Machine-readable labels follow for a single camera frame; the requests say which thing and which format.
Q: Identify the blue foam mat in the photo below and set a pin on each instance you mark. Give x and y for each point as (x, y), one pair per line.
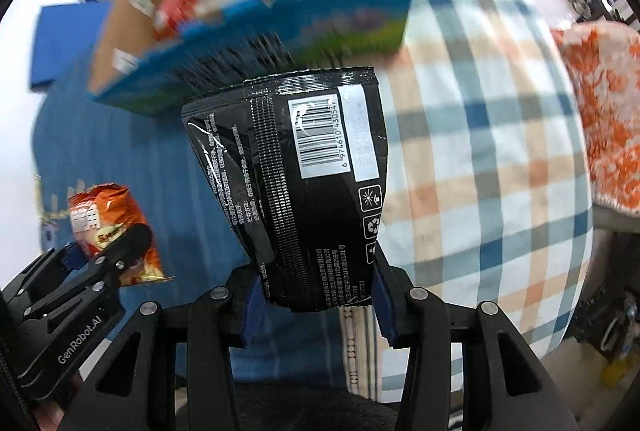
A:
(63, 32)

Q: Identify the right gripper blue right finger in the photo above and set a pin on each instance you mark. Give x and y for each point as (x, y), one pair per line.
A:
(386, 296)

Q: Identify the open cardboard box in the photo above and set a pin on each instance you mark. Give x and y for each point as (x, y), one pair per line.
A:
(135, 71)

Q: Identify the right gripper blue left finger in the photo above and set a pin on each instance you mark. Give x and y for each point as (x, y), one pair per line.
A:
(254, 305)

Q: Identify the black exercise bike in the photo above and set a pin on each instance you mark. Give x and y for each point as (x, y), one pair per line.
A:
(607, 316)

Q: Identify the orange dog snack packet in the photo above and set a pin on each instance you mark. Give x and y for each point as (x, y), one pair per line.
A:
(100, 215)

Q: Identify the black snack packet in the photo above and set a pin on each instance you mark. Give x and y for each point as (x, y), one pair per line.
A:
(298, 164)

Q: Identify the red snack packet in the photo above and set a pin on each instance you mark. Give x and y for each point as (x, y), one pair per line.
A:
(170, 15)

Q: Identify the dark wooden chair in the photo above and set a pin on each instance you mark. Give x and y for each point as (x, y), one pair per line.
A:
(608, 10)

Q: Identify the plaid checkered tablecloth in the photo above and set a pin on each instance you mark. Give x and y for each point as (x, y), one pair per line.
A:
(487, 195)

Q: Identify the orange white floral blanket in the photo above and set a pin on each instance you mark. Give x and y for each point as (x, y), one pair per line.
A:
(602, 60)

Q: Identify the left hand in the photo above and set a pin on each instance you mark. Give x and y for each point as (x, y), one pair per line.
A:
(49, 416)

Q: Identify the blue striped cloth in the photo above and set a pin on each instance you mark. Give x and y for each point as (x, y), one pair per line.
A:
(78, 143)

